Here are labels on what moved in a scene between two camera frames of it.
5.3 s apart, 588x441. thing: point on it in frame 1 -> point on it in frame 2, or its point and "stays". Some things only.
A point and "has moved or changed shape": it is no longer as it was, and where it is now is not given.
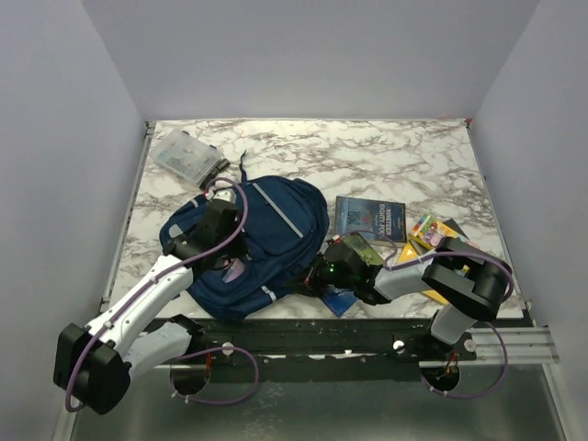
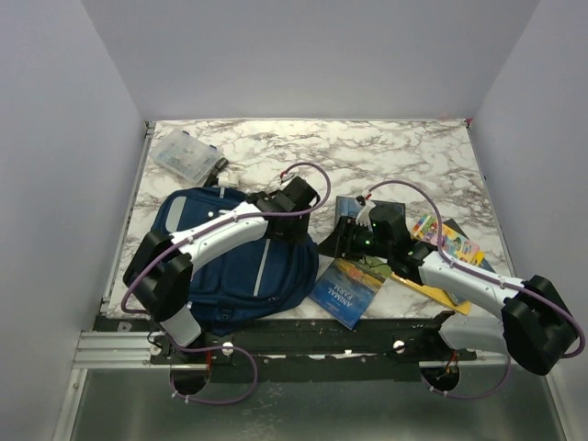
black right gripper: (311, 282) -> (336, 245)
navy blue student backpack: (288, 225) has moved or changed shape
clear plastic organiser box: (186, 153) stays
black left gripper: (238, 250) -> (296, 233)
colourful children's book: (434, 231) stays
